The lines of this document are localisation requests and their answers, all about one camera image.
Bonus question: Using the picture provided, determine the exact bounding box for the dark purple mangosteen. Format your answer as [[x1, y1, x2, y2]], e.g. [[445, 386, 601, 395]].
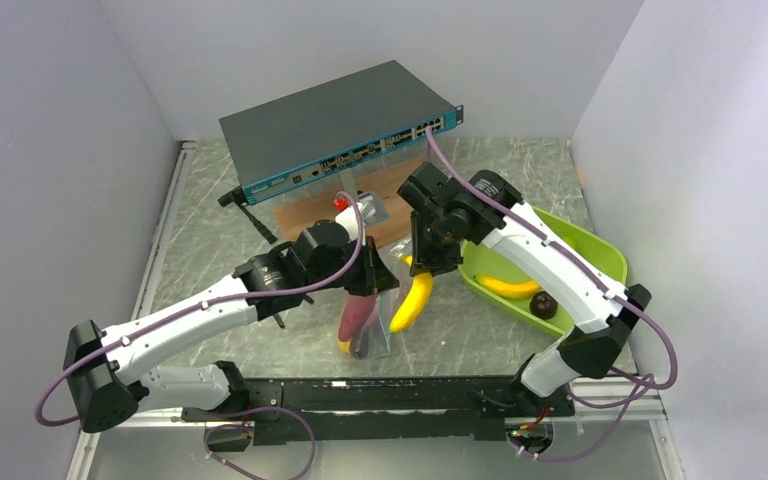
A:
[[529, 291, 559, 320]]

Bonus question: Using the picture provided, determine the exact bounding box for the yellow banana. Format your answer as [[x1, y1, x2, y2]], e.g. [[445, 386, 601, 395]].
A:
[[382, 255, 433, 334], [474, 275, 541, 300]]

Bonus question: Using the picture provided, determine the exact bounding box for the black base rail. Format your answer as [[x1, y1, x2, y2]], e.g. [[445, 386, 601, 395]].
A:
[[178, 376, 574, 447]]

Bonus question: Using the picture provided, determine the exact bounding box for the wooden board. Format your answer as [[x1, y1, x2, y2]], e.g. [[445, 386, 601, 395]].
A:
[[273, 157, 424, 247]]

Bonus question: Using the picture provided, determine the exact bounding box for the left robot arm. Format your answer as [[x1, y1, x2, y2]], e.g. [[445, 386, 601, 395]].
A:
[[63, 220, 400, 433]]

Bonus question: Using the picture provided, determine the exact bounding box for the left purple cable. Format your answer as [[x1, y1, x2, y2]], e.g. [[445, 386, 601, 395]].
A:
[[34, 190, 367, 429]]

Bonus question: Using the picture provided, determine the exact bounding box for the green plastic tray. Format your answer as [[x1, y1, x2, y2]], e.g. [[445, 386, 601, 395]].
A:
[[458, 207, 628, 337]]

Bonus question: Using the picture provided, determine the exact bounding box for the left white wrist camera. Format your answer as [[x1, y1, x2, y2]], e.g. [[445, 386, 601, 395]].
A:
[[334, 191, 365, 240]]

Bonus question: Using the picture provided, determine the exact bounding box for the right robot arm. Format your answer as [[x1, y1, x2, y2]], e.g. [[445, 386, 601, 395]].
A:
[[398, 162, 651, 415]]

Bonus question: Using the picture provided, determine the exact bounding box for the grey metal stand bracket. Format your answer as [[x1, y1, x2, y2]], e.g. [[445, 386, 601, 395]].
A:
[[339, 170, 390, 227]]

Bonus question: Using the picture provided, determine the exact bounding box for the grey teal network switch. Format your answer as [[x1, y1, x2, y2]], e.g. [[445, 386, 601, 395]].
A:
[[219, 60, 464, 205]]

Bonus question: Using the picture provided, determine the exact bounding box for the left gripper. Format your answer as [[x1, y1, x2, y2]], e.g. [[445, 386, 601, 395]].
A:
[[306, 236, 400, 297]]

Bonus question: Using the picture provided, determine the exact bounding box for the clear zip top bag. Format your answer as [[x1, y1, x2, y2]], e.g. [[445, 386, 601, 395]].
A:
[[336, 238, 418, 362]]

